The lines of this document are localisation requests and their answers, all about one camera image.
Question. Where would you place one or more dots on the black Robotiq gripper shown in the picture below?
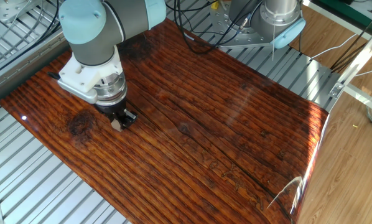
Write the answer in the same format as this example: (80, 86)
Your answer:
(111, 110)

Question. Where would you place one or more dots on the small wooden cube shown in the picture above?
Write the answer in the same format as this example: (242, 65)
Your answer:
(115, 126)

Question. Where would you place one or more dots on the silver UR5 robot arm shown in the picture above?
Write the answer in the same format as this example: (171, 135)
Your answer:
(92, 46)

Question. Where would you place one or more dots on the glossy wood grain table cover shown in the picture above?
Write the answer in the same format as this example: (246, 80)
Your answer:
(173, 140)

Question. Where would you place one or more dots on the yellow connector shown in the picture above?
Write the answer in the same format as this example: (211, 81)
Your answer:
(215, 4)

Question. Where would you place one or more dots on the silver perforated mounting plate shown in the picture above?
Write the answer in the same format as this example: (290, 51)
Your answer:
(5, 11)

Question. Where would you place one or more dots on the white zip tie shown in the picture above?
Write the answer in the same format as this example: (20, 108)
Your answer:
(273, 37)

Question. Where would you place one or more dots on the green topped desk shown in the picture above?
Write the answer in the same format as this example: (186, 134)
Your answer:
(332, 6)

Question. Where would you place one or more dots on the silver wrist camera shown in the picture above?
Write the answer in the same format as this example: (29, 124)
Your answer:
(77, 93)

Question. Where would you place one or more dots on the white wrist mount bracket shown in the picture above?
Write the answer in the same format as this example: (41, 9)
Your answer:
(83, 76)

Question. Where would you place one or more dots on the grey aluminium rail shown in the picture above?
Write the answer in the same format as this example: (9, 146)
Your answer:
(18, 71)

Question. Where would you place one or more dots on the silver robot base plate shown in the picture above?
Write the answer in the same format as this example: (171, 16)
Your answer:
(232, 40)

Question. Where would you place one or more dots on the silver frame corner bracket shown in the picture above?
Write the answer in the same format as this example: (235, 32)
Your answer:
(336, 91)

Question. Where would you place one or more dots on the aluminium frame crossbar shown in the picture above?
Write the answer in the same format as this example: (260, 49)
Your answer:
(366, 99)

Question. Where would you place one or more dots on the aluminium frame post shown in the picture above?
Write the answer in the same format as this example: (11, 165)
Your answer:
(360, 59)

